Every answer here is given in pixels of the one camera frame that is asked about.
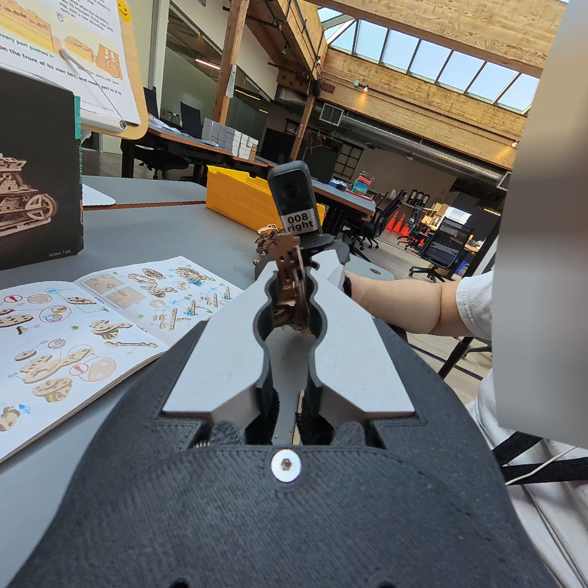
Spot person's white shirt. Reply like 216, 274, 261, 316
466, 367, 588, 588

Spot black mesh office chair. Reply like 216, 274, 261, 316
409, 216, 475, 282
354, 190, 405, 251

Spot wooden model assembly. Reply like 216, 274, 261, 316
255, 224, 313, 334

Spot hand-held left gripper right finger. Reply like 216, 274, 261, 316
308, 259, 416, 419

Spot silver ventilation duct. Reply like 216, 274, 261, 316
276, 85, 508, 184

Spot stack of white boxes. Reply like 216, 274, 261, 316
202, 118, 259, 160

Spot black model kit box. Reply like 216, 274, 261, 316
0, 69, 85, 271

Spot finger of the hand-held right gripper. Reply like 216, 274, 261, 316
319, 252, 345, 292

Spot open instruction booklet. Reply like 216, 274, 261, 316
0, 256, 244, 465

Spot wooden clipboard with instruction sheet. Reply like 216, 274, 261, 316
0, 0, 149, 140

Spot yellow plastic bin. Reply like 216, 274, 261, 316
206, 165, 326, 232

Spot document stand with white base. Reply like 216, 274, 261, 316
82, 184, 115, 207

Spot person's right hand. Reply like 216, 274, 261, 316
344, 271, 384, 318

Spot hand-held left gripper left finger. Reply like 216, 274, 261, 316
163, 264, 278, 420

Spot black bag strap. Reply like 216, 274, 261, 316
494, 431, 588, 485

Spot person's right forearm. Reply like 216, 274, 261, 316
381, 271, 494, 341

